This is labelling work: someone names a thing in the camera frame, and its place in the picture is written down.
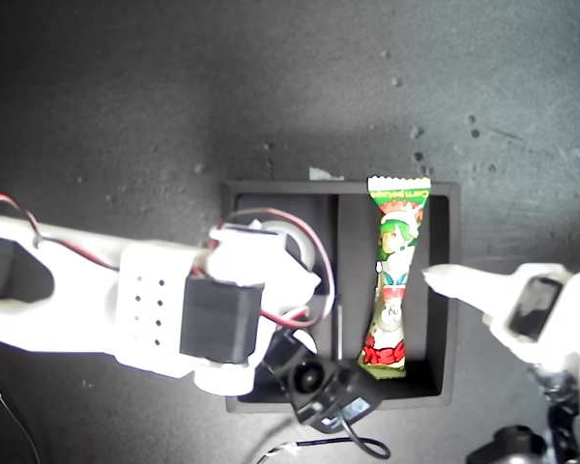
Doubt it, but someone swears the white tape roll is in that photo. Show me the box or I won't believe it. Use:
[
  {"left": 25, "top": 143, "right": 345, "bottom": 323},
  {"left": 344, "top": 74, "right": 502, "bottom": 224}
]
[{"left": 259, "top": 219, "right": 316, "bottom": 273}]

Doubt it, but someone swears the small white paper scrap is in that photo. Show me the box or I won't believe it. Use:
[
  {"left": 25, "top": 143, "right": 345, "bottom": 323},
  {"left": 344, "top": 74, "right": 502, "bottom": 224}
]
[{"left": 308, "top": 167, "right": 345, "bottom": 182}]

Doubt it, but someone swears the red black servo wire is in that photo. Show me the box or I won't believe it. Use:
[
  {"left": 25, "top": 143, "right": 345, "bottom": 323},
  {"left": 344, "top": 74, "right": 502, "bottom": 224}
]
[
  {"left": 216, "top": 207, "right": 337, "bottom": 331},
  {"left": 0, "top": 192, "right": 123, "bottom": 271}
]

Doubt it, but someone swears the black camera cable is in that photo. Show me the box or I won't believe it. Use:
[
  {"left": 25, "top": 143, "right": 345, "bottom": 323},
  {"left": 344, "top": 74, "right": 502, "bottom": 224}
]
[{"left": 253, "top": 418, "right": 392, "bottom": 464}]

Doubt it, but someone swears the snack bar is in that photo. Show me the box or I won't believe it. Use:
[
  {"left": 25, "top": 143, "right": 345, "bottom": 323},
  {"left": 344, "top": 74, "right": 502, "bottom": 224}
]
[{"left": 357, "top": 174, "right": 433, "bottom": 383}]

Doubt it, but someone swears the black tray with wells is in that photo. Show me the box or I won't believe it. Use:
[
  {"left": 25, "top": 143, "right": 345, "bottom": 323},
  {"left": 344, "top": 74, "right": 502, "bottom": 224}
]
[{"left": 220, "top": 179, "right": 461, "bottom": 415}]

